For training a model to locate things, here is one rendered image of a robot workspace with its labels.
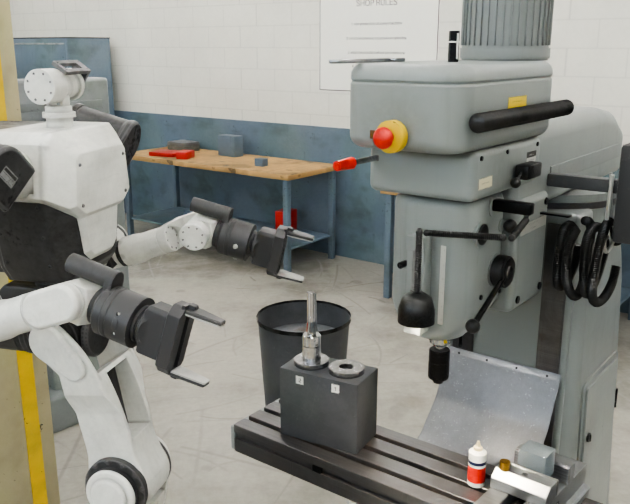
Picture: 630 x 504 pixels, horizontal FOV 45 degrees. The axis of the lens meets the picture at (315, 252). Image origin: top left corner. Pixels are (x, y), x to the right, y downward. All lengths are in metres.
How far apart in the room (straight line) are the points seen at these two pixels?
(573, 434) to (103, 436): 1.20
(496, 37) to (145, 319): 0.97
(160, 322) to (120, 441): 0.51
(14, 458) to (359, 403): 1.67
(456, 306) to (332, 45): 5.51
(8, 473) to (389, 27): 4.76
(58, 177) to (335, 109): 5.61
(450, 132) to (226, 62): 6.49
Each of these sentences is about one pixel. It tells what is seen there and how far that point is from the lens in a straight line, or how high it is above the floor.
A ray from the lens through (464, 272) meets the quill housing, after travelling 1.57.
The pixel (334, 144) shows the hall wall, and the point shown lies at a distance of 6.98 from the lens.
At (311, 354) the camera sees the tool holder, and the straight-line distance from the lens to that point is 1.91.
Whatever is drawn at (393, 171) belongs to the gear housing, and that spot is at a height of 1.68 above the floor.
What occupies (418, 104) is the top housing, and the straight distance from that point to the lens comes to 1.39.
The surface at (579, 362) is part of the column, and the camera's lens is 2.07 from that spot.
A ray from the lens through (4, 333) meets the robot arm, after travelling 1.42.
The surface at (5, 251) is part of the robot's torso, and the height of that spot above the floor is 1.53.
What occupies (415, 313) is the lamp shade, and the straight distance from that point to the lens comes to 1.45.
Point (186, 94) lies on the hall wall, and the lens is 8.23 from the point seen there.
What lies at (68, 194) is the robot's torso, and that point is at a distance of 1.48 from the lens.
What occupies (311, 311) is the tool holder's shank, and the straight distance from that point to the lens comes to 1.88.
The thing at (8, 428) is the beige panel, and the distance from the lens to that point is 3.12.
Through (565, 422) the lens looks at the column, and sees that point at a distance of 2.12.
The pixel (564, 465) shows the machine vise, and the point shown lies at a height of 1.06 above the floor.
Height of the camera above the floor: 1.92
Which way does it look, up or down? 15 degrees down
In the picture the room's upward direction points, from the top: straight up
